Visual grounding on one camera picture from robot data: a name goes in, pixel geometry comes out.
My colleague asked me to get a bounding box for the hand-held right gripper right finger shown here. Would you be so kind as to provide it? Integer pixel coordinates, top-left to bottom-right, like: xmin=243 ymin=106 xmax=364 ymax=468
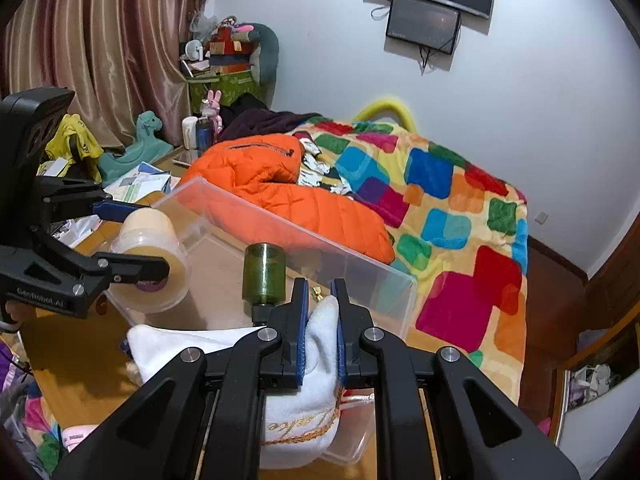
xmin=331 ymin=277 xmax=581 ymax=480

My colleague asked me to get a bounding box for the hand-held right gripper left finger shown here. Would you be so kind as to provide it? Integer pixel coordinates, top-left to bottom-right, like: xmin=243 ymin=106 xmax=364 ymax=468
xmin=52 ymin=277 xmax=309 ymax=480

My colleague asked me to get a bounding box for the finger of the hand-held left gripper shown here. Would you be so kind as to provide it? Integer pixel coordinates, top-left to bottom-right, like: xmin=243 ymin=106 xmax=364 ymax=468
xmin=30 ymin=227 xmax=172 ymax=301
xmin=35 ymin=176 xmax=147 ymax=223

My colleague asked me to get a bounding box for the clear tape roll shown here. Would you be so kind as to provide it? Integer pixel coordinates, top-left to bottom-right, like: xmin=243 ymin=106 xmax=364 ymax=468
xmin=109 ymin=208 xmax=192 ymax=313

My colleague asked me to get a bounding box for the clear plastic storage box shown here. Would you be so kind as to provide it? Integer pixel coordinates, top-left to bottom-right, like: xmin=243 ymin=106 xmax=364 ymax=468
xmin=102 ymin=176 xmax=418 ymax=466

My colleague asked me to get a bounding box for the dark green bottle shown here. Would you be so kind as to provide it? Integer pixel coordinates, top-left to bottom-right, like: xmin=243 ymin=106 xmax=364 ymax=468
xmin=242 ymin=242 xmax=287 ymax=323

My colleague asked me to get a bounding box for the white embroidered sock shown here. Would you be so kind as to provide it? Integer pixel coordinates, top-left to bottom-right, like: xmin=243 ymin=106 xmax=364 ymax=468
xmin=127 ymin=294 xmax=346 ymax=471

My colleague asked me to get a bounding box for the pile of papers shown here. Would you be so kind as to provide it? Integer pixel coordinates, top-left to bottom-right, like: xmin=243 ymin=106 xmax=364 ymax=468
xmin=102 ymin=161 xmax=181 ymax=206

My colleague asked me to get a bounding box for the yellow garment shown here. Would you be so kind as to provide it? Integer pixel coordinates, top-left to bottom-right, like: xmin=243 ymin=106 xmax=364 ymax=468
xmin=45 ymin=114 xmax=103 ymax=171

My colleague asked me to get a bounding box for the teal rocking dinosaur toy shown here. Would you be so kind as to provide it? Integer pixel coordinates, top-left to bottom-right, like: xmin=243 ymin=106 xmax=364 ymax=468
xmin=97 ymin=111 xmax=176 ymax=181

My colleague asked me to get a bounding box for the blue bottle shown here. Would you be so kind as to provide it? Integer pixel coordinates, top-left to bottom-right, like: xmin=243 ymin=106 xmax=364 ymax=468
xmin=196 ymin=119 xmax=216 ymax=153

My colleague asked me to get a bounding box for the orange puffer jacket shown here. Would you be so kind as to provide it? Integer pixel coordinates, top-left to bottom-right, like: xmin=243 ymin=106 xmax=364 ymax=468
xmin=180 ymin=134 xmax=396 ymax=266

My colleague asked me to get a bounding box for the striped brown curtain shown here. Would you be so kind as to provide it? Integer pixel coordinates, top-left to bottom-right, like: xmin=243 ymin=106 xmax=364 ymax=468
xmin=0 ymin=0 xmax=221 ymax=151

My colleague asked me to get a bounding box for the colourful checked blanket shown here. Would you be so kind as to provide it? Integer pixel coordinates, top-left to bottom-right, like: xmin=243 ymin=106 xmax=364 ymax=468
xmin=287 ymin=115 xmax=531 ymax=406

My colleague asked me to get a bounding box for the pink bunny toy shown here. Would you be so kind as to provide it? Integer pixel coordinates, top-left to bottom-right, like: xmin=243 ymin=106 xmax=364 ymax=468
xmin=201 ymin=90 xmax=223 ymax=133

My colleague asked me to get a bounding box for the black white patterned cloth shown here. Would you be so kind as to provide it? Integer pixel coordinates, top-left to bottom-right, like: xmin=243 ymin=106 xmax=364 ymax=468
xmin=292 ymin=132 xmax=351 ymax=196

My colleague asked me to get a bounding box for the green storage box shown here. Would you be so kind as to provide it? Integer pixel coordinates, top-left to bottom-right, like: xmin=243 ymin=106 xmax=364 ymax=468
xmin=187 ymin=72 xmax=261 ymax=116

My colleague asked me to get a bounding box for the dark purple clothing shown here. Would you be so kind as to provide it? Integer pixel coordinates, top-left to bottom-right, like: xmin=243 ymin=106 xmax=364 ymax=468
xmin=215 ymin=95 xmax=321 ymax=143

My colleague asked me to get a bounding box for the colourful cloth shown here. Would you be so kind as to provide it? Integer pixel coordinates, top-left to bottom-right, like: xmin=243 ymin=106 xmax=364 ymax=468
xmin=0 ymin=340 xmax=101 ymax=476

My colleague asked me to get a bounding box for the stack of red boxes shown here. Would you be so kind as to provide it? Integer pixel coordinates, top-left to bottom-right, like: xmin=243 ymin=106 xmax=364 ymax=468
xmin=207 ymin=25 xmax=256 ymax=78

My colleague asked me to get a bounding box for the grey plush toy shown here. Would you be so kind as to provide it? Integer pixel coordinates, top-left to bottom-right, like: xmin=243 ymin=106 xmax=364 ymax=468
xmin=245 ymin=24 xmax=280 ymax=86

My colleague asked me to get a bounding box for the yellow curved pillow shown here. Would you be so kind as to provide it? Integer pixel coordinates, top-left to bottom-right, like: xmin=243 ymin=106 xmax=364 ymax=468
xmin=352 ymin=94 xmax=418 ymax=131

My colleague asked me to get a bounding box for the wooden cabinet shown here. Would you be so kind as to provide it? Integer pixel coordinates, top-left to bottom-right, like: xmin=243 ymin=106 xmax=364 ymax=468
xmin=550 ymin=310 xmax=640 ymax=426

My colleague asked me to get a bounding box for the black box under television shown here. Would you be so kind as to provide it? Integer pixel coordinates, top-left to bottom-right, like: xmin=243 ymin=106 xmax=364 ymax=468
xmin=385 ymin=0 xmax=462 ymax=56

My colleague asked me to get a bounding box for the black cable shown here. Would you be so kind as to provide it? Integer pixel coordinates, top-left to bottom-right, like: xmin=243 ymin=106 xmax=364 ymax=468
xmin=417 ymin=45 xmax=437 ymax=76

